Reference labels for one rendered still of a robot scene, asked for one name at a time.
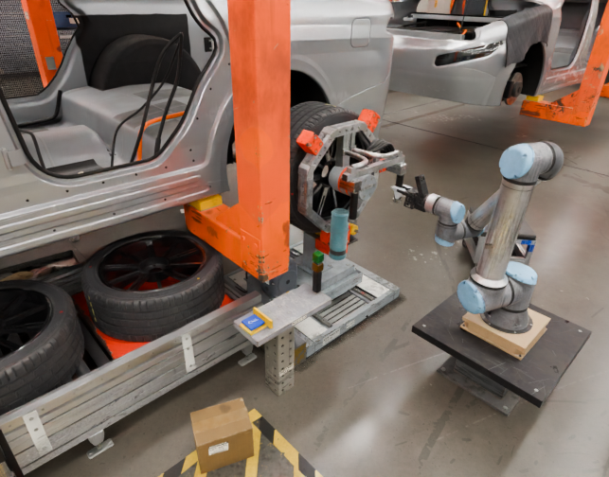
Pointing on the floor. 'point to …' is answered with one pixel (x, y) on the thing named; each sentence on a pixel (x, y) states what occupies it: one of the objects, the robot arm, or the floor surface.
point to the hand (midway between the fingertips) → (395, 185)
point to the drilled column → (280, 362)
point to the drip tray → (29, 270)
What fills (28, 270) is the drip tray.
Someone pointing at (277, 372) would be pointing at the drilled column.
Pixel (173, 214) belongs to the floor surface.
